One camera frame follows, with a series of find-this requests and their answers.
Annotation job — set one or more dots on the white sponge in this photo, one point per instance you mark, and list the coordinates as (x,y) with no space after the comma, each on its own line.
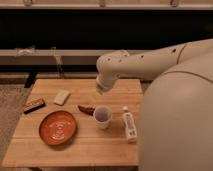
(61,97)

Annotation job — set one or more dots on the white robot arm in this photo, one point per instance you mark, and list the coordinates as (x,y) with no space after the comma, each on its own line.
(175,129)

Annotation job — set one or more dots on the white paper cup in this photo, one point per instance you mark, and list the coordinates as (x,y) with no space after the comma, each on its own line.
(102,116)

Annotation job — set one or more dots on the brown chip bag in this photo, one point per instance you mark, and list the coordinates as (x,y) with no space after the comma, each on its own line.
(86,110)

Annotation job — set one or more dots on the white plastic bottle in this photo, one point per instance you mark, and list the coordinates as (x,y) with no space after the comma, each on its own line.
(129,124)

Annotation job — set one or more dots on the orange plate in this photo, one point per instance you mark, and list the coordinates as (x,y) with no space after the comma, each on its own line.
(57,128)

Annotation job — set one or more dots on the red and black bar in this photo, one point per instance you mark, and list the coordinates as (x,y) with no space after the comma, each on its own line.
(33,105)

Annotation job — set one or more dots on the metal rail frame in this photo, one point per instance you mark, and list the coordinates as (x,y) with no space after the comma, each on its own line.
(43,57)

